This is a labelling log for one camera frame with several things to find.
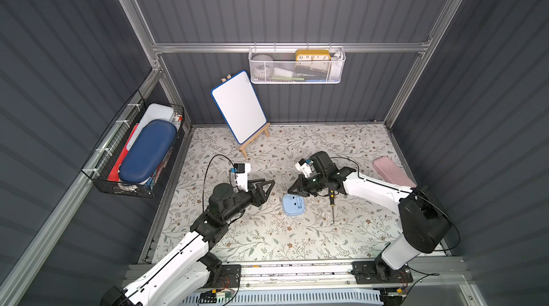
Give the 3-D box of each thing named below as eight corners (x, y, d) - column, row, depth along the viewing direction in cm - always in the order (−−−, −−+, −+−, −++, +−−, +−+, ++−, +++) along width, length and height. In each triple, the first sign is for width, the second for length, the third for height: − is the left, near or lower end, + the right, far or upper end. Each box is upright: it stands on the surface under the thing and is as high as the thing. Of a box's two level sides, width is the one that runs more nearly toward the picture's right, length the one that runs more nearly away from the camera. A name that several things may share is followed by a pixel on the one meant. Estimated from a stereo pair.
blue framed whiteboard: (226, 144, 114) (209, 91, 88) (250, 122, 125) (242, 69, 98) (244, 155, 109) (233, 103, 83) (268, 132, 120) (265, 79, 93)
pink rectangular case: (401, 194, 95) (403, 192, 93) (370, 162, 107) (372, 159, 104) (413, 187, 98) (416, 184, 96) (382, 157, 109) (384, 153, 107)
